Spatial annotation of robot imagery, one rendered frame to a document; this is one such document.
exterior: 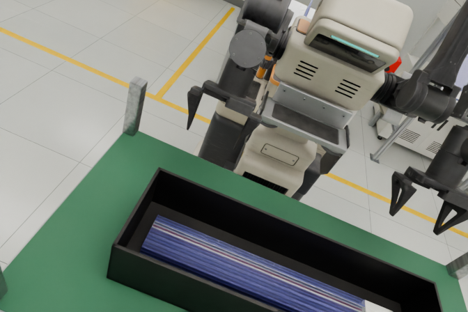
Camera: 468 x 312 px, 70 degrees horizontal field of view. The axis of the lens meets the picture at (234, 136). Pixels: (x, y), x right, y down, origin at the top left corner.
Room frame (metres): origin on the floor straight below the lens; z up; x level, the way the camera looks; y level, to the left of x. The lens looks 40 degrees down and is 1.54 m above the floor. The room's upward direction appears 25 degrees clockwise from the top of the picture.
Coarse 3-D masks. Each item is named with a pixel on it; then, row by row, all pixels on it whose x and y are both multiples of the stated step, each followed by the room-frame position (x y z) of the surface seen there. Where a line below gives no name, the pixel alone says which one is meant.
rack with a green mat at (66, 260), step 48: (144, 96) 0.57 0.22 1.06; (144, 144) 0.54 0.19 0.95; (96, 192) 0.37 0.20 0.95; (240, 192) 0.53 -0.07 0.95; (48, 240) 0.25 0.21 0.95; (96, 240) 0.28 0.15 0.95; (336, 240) 0.52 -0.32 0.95; (384, 240) 0.58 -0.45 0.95; (0, 288) 0.15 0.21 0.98; (48, 288) 0.18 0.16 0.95; (96, 288) 0.21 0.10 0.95
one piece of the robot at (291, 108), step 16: (288, 96) 0.82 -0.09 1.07; (304, 96) 0.82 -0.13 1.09; (256, 112) 0.78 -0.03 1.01; (272, 112) 0.76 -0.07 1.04; (288, 112) 0.80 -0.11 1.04; (304, 112) 0.82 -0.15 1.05; (320, 112) 0.82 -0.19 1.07; (336, 112) 0.83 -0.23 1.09; (288, 128) 0.73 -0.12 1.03; (304, 128) 0.76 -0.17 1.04; (320, 128) 0.79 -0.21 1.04; (336, 128) 0.82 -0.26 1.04; (320, 144) 0.74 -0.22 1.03; (336, 144) 0.75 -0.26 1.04; (320, 160) 0.85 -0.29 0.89; (336, 160) 0.76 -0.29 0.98
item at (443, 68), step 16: (464, 16) 0.85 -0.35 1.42; (448, 32) 0.86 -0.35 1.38; (464, 32) 0.83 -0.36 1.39; (448, 48) 0.81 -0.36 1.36; (464, 48) 0.81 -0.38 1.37; (432, 64) 0.81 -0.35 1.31; (448, 64) 0.80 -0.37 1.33; (416, 80) 0.78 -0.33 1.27; (432, 80) 0.81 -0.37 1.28; (448, 80) 0.78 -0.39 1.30; (400, 96) 0.79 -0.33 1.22; (416, 96) 0.75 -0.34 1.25; (448, 112) 0.75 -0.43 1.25
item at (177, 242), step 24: (144, 240) 0.30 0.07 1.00; (168, 240) 0.31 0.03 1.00; (192, 240) 0.33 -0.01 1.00; (216, 240) 0.35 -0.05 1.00; (168, 264) 0.29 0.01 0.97; (192, 264) 0.29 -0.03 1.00; (216, 264) 0.31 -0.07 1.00; (240, 264) 0.33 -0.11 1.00; (264, 264) 0.35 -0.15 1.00; (240, 288) 0.29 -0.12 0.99; (264, 288) 0.31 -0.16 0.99; (288, 288) 0.33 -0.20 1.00; (312, 288) 0.35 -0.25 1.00; (336, 288) 0.37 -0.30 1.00
